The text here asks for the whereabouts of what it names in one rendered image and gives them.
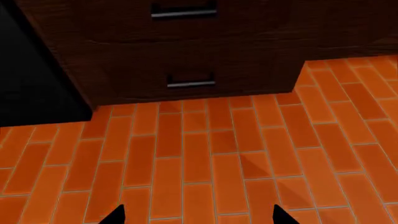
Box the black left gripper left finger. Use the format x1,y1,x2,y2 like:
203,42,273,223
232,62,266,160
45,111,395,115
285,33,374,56
99,203,126,224

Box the black appliance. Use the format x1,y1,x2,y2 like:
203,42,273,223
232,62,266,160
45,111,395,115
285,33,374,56
0,0,94,128

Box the dark wood drawer front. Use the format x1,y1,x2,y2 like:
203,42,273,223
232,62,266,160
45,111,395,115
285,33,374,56
73,0,330,45
90,40,307,98

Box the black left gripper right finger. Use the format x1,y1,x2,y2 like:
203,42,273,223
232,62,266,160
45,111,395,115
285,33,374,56
273,203,300,224

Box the dark wood drawer cabinet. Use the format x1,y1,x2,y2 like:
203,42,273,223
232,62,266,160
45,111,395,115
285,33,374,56
14,0,398,111

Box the silver bar drawer handle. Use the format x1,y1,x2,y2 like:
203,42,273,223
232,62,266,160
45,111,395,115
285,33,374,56
150,1,218,19
166,72,216,89

